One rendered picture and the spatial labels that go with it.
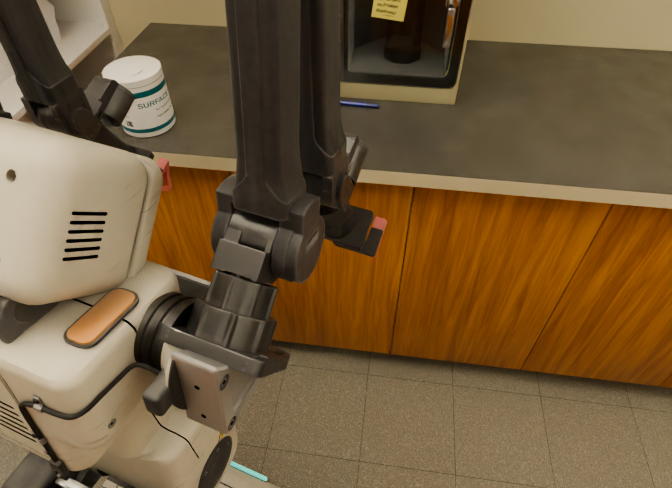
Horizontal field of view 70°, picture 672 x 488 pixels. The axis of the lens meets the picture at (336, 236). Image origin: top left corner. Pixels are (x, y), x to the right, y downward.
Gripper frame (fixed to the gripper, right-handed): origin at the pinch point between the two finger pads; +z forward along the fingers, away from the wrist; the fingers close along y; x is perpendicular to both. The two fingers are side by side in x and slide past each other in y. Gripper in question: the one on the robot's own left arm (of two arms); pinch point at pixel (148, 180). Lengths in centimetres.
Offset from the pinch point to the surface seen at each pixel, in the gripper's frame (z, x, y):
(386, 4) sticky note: 8, -58, -31
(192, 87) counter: 24.4, -35.7, 19.7
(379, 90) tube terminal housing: 28, -48, -31
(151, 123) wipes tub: 10.5, -16.5, 14.6
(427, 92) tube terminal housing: 29, -51, -43
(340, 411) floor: 94, 36, -38
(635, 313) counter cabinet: 68, -20, -112
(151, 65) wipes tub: 3.7, -27.7, 15.9
